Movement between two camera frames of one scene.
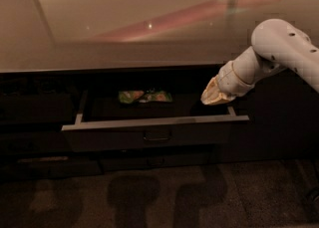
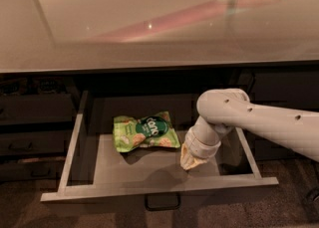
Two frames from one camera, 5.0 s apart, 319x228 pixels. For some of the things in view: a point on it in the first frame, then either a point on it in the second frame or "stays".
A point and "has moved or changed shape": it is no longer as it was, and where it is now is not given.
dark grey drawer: [150, 120] has moved or changed shape
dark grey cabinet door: [284, 118] stays
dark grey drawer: [41, 108] stays
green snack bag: [152, 95] -> [150, 130]
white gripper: [227, 80] -> [199, 147]
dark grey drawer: [34, 141] stays
